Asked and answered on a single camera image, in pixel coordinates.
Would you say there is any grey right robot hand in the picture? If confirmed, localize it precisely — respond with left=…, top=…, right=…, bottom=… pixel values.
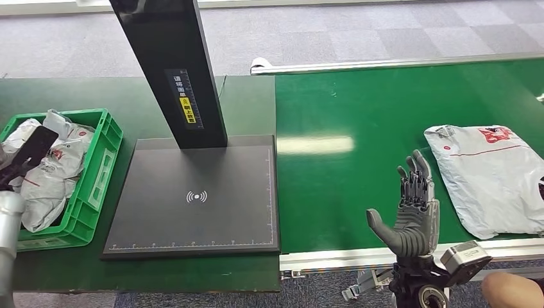
left=366, top=149, right=441, bottom=259

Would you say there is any green conveyor belt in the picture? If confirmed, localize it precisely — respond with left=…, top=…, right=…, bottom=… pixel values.
left=275, top=58, right=544, bottom=255

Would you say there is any black inbound scanner machine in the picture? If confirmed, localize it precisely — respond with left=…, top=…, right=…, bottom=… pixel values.
left=100, top=0, right=282, bottom=261

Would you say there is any white conveyor end cap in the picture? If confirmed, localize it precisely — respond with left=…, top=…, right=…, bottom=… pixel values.
left=250, top=57, right=275, bottom=76

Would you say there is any person's knee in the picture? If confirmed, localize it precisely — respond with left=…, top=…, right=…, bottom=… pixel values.
left=481, top=271, right=544, bottom=308

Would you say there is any black yellow column label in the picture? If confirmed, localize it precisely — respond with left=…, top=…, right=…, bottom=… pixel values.
left=164, top=68, right=205, bottom=130

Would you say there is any green plastic crate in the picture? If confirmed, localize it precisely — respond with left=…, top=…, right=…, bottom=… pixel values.
left=0, top=108, right=124, bottom=252

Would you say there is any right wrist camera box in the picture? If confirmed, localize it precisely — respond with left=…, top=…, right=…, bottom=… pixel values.
left=439, top=240, right=494, bottom=288

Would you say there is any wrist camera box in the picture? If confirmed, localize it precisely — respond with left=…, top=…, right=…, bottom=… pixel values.
left=8, top=125, right=60, bottom=173
left=439, top=240, right=494, bottom=288

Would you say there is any metal conveyor bracket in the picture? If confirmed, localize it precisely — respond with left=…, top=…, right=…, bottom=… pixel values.
left=341, top=268, right=396, bottom=303

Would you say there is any wide aluminium conveyor rail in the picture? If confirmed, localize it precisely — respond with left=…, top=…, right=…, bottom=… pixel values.
left=279, top=237, right=544, bottom=282

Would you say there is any thin aluminium conveyor rail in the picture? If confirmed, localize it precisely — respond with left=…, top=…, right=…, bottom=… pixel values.
left=250, top=52, right=544, bottom=76

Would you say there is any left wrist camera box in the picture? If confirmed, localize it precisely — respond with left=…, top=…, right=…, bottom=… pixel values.
left=8, top=125, right=60, bottom=173

